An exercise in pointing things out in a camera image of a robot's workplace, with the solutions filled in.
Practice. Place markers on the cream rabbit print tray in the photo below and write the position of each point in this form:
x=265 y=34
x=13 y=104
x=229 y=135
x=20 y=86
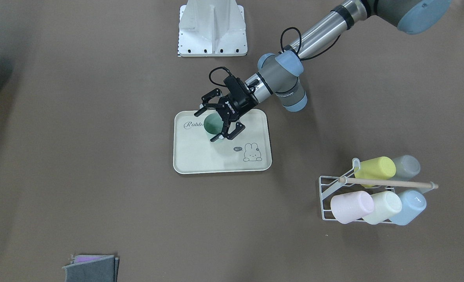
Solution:
x=194 y=153

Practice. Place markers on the blue plastic cup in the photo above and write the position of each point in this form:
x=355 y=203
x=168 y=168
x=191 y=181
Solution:
x=413 y=204

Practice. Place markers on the grey plastic cup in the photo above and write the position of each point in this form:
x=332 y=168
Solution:
x=407 y=167

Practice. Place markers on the yellow plastic cup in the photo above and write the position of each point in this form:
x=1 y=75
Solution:
x=380 y=168

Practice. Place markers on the white wire cup rack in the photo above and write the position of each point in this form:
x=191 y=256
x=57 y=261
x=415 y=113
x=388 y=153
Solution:
x=329 y=186

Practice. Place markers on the green plastic cup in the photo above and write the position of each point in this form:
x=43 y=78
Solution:
x=213 y=125

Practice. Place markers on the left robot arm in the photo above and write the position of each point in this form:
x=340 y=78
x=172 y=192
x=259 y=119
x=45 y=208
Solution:
x=279 y=74

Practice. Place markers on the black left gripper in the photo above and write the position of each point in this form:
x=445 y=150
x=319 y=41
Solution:
x=240 y=105

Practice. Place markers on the folded grey cloth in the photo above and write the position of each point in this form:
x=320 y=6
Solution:
x=92 y=268

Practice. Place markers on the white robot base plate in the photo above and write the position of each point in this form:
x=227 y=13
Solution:
x=212 y=28

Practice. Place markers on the pink plastic cup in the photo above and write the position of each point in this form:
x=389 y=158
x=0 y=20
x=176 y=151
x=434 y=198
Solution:
x=351 y=206

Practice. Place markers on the cream white plastic cup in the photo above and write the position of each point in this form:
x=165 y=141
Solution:
x=387 y=204

